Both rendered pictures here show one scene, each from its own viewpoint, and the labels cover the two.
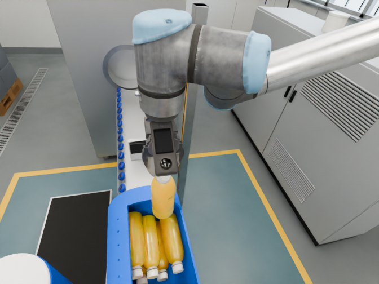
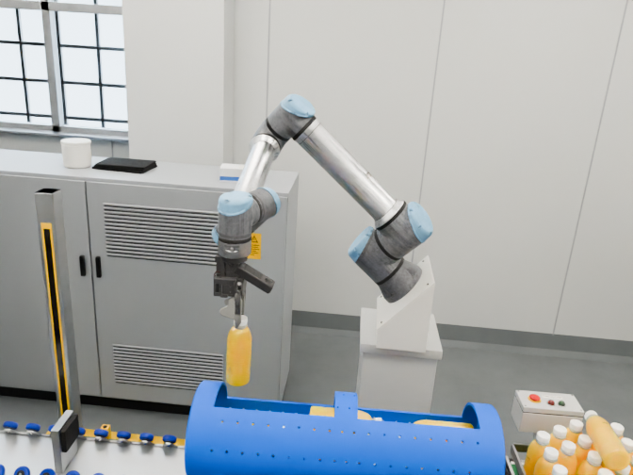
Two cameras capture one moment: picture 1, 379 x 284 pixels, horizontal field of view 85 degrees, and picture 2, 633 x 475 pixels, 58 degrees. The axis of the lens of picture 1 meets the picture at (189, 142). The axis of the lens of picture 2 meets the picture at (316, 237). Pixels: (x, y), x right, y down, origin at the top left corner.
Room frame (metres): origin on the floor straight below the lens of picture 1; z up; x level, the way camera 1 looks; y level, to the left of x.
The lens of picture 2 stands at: (-0.39, 1.34, 2.22)
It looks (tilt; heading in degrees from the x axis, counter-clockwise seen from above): 19 degrees down; 292
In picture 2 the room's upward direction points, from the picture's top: 4 degrees clockwise
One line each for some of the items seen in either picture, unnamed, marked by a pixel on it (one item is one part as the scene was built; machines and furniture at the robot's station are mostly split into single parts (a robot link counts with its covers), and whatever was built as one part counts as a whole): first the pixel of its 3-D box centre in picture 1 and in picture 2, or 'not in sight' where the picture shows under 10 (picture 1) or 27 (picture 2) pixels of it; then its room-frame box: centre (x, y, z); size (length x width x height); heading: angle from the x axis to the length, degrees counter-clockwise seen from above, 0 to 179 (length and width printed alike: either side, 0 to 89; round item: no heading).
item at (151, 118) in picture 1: (161, 127); (231, 274); (0.36, 0.07, 1.58); 0.09 x 0.08 x 0.12; 20
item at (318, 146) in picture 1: (302, 111); (112, 285); (1.90, -1.14, 0.72); 2.15 x 0.54 x 1.45; 18
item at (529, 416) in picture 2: not in sight; (546, 412); (-0.55, -0.50, 1.05); 0.20 x 0.10 x 0.10; 20
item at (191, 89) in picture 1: (185, 143); (70, 413); (1.07, 0.03, 0.85); 0.06 x 0.06 x 1.70; 20
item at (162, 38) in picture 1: (163, 53); (235, 216); (0.35, 0.06, 1.75); 0.10 x 0.09 x 0.12; 85
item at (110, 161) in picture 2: not in sight; (124, 164); (1.82, -1.20, 1.46); 0.32 x 0.23 x 0.04; 18
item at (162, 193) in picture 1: (163, 194); (238, 352); (0.34, 0.06, 1.33); 0.07 x 0.07 x 0.19
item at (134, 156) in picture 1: (138, 150); (67, 441); (0.81, 0.28, 1.00); 0.10 x 0.04 x 0.15; 110
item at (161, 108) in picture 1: (160, 97); (234, 247); (0.35, 0.07, 1.66); 0.10 x 0.09 x 0.05; 110
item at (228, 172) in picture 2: not in sight; (243, 172); (1.13, -1.35, 1.48); 0.24 x 0.12 x 0.08; 26
